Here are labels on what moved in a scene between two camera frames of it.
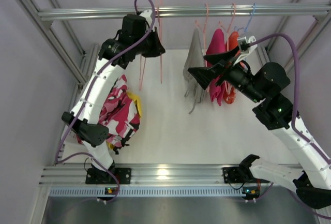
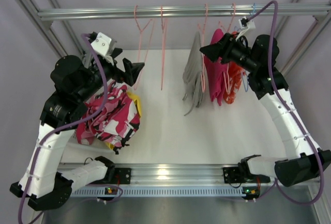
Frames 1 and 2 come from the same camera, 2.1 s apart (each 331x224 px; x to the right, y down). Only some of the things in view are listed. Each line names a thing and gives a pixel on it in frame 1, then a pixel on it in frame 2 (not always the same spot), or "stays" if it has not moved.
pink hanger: (159, 15) → (163, 27)
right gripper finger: (214, 58) → (217, 47)
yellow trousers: (139, 106) stays
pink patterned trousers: (120, 116) stays
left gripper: (151, 44) → (124, 71)
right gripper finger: (205, 75) → (214, 52)
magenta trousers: (215, 43) stays
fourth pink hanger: (234, 6) stays
